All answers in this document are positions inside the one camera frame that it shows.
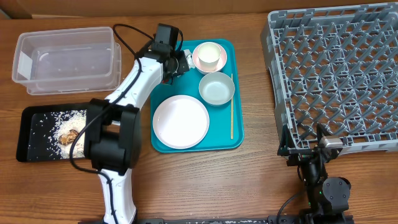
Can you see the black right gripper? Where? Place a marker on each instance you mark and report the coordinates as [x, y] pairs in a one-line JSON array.
[[286, 143]]

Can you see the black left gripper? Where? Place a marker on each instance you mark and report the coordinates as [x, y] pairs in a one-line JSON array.
[[184, 65]]

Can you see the grey-green bowl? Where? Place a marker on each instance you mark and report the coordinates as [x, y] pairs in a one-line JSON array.
[[216, 88]]

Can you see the white tissue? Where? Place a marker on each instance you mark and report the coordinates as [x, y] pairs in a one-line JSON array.
[[189, 58]]

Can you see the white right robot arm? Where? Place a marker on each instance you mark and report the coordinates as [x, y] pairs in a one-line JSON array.
[[327, 196]]

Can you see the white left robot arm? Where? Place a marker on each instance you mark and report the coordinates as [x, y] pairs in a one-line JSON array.
[[112, 133]]

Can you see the grey dishwasher rack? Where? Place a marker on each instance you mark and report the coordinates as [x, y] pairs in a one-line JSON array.
[[336, 66]]

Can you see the black food waste tray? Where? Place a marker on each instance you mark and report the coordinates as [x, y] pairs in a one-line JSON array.
[[38, 133]]

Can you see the white cup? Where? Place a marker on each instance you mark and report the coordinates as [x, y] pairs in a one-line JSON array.
[[209, 54]]

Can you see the pink saucer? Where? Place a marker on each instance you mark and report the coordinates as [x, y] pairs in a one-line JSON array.
[[221, 63]]

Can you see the teal serving tray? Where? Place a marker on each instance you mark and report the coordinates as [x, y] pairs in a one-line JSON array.
[[218, 135]]

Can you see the wooden chopstick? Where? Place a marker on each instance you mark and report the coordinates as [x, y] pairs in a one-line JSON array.
[[232, 111]]

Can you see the large white plate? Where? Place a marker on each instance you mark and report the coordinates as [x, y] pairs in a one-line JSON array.
[[181, 122]]

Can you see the clear plastic bin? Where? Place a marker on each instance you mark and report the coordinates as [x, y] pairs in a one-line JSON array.
[[67, 61]]

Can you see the brown food scrap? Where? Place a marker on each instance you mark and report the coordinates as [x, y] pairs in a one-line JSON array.
[[68, 138]]

